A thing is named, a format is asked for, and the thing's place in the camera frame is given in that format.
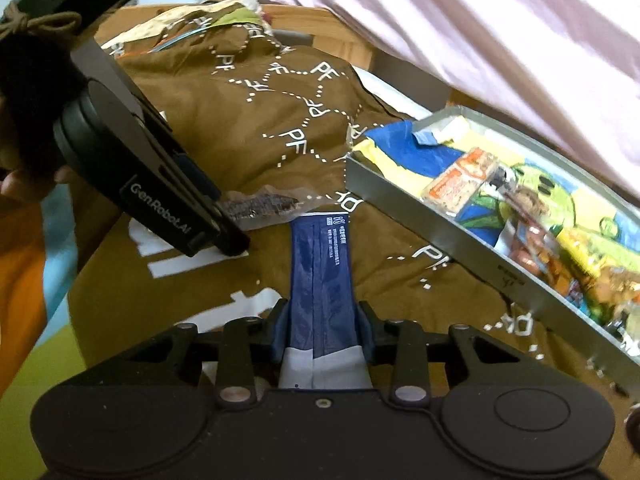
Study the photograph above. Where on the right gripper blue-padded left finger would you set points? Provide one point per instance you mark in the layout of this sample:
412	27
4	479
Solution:
250	353

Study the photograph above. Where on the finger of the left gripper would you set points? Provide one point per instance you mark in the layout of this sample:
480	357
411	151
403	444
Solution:
225	229

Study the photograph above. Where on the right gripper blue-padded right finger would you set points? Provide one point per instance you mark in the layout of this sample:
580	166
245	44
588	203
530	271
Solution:
400	344

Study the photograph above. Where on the navy blue white packet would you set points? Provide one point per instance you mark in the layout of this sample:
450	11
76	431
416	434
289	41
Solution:
323	351

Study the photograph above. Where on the dark dried meat clear packet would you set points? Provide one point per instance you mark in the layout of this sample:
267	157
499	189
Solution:
270	206

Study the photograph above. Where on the orange cracker packet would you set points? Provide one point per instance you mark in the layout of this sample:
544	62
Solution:
454	188

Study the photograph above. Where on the pink sausage white packet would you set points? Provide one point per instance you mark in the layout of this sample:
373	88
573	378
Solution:
533	246

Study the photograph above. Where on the blue candy packet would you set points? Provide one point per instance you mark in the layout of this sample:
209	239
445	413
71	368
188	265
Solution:
571	290

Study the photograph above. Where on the yellow biscuit packet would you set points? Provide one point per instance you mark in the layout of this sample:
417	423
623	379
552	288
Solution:
592	252

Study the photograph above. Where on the rice cracker clear packet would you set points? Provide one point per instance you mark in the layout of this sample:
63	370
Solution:
624	327

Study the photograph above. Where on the person left hand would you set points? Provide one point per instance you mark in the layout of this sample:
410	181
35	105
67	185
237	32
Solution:
18	188

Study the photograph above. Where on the brown PF printed blanket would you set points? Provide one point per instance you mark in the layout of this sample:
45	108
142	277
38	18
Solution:
109	334

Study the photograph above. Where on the grey metal tray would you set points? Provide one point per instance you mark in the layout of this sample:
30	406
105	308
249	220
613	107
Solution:
601	350

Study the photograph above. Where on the pink draped cloth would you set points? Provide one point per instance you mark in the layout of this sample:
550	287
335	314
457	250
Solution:
569	69

